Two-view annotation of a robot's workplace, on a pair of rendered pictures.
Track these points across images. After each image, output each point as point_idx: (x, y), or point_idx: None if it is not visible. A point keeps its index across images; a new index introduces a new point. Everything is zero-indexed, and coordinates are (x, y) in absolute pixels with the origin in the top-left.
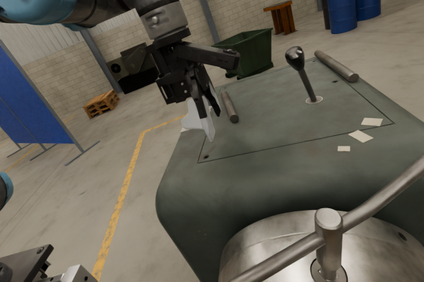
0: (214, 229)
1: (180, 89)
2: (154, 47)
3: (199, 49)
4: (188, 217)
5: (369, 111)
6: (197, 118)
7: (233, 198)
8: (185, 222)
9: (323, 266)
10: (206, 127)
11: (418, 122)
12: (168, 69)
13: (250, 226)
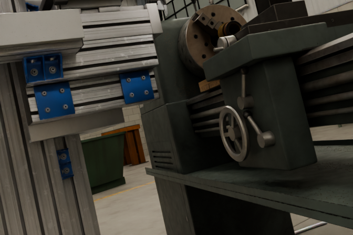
0: (173, 32)
1: None
2: None
3: None
4: (164, 27)
5: None
6: (161, 6)
7: (180, 20)
8: (162, 29)
9: (210, 1)
10: (165, 8)
11: None
12: None
13: None
